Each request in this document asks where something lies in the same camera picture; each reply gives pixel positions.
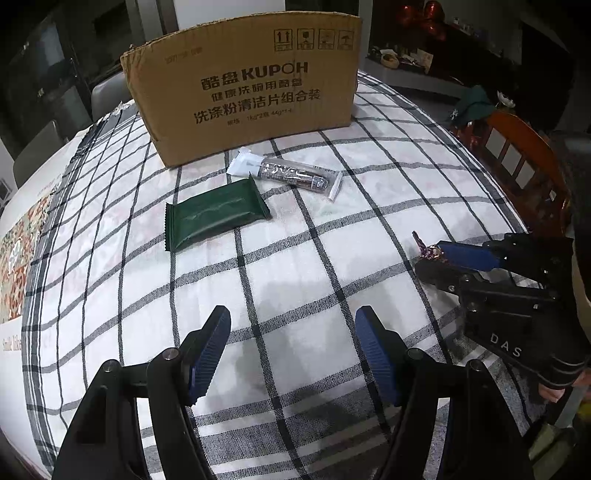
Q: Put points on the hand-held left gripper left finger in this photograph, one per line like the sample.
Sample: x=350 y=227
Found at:
x=210 y=355

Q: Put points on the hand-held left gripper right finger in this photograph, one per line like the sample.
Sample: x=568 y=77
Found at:
x=374 y=355

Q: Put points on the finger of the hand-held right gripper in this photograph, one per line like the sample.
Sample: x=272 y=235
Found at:
x=468 y=256
x=438 y=274

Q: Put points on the small purple candy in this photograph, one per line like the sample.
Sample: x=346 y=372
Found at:
x=429 y=251

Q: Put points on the dark green snack packet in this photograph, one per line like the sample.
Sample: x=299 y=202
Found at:
x=212 y=214

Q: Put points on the brown cardboard box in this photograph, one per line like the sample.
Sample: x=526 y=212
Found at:
x=240 y=115

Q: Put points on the person's right hand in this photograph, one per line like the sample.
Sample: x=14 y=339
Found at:
x=551 y=393

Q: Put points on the wooden chair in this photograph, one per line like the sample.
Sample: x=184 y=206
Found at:
x=545 y=184

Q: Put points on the checked white tablecloth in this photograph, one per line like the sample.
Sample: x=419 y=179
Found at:
x=323 y=258

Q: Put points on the green cloth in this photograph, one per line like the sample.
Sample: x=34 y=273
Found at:
x=473 y=107

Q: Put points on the silver snack bar packet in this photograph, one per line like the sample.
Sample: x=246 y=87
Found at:
x=286 y=173

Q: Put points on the dark sideboard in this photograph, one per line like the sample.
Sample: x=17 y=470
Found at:
x=415 y=79

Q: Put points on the patterned table mat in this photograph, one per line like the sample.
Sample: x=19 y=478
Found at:
x=18 y=267

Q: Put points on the small bowl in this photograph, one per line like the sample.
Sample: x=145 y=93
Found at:
x=389 y=61

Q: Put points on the red balloons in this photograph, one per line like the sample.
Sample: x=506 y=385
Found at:
x=422 y=14

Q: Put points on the grey chair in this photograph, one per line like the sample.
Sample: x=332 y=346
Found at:
x=108 y=97
x=39 y=152

